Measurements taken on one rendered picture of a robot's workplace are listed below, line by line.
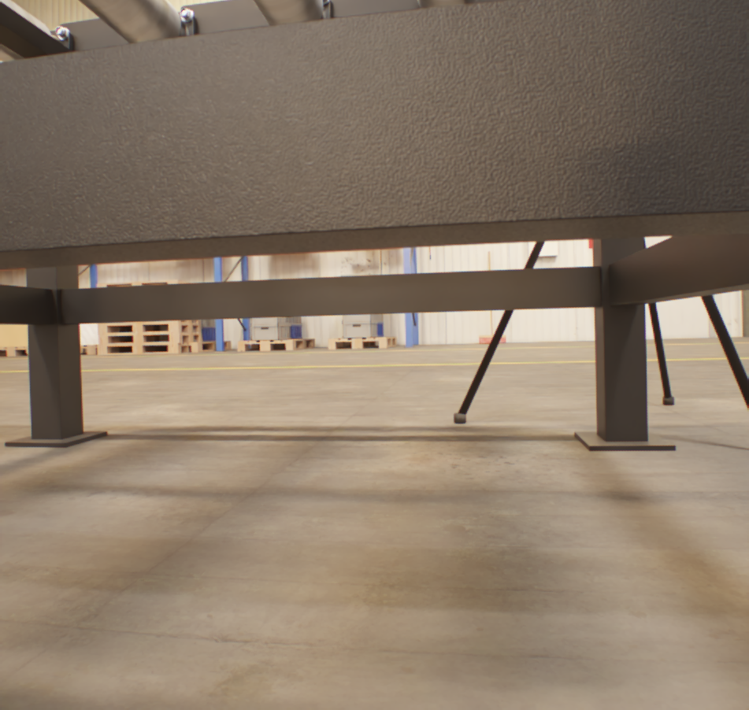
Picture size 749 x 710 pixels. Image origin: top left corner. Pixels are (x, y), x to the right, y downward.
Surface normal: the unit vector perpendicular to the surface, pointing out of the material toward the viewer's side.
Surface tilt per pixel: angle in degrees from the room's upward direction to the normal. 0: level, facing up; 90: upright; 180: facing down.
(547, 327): 90
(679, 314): 90
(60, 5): 90
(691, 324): 90
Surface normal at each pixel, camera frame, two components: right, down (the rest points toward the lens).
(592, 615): -0.03, -1.00
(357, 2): -0.15, 0.01
